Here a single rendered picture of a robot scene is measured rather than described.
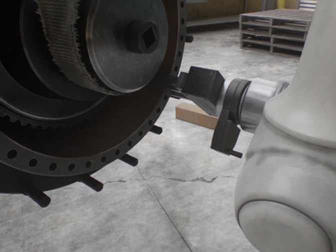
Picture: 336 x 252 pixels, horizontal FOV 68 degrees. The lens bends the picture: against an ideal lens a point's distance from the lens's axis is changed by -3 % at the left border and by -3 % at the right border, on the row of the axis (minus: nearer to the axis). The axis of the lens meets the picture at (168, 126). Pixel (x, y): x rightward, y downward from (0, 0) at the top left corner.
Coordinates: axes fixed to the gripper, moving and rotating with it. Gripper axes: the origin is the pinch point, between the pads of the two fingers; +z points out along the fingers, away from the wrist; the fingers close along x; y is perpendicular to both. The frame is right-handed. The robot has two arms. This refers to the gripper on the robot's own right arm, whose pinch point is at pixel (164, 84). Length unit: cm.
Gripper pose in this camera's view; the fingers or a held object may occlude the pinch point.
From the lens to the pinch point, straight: 51.6
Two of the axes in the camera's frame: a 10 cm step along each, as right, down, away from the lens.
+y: 3.6, -9.3, 0.7
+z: -8.0, -2.7, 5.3
